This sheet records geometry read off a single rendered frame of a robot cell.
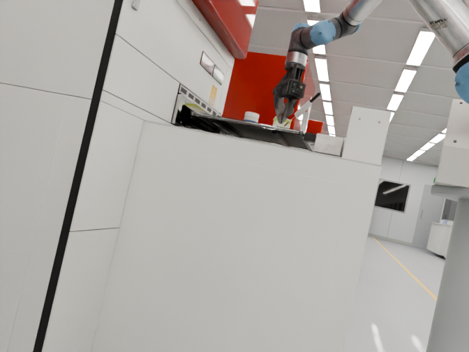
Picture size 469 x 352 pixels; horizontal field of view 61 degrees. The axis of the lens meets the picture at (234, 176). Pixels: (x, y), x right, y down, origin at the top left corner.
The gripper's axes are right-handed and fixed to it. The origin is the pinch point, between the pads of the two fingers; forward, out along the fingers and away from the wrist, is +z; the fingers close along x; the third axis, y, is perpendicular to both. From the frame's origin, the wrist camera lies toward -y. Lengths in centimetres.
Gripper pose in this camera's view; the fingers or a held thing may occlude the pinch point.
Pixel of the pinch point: (280, 120)
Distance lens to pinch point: 150.6
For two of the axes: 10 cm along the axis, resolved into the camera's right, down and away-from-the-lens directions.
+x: 9.2, 2.1, 3.4
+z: -2.2, 9.8, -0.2
